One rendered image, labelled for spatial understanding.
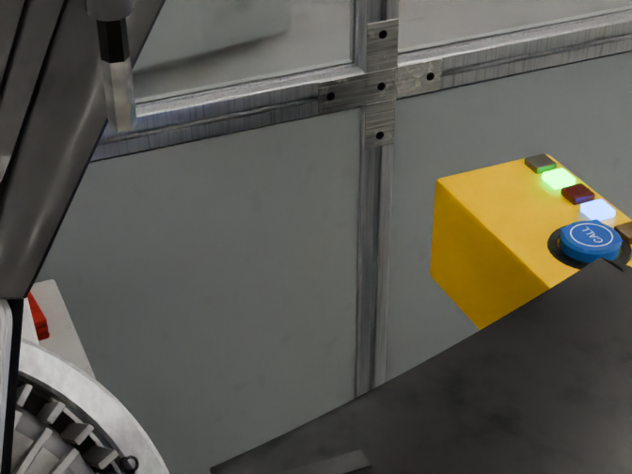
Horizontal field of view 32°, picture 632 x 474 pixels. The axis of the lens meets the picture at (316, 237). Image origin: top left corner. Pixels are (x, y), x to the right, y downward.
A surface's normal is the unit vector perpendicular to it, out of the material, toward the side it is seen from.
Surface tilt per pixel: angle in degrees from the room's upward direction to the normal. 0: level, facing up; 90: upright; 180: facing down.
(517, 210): 0
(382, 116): 90
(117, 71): 90
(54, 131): 46
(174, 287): 90
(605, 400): 13
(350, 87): 90
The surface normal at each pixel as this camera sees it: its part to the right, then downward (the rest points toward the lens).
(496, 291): -0.92, 0.22
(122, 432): 0.30, -0.15
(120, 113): 0.29, 0.53
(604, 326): 0.08, -0.71
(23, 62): -0.36, -0.22
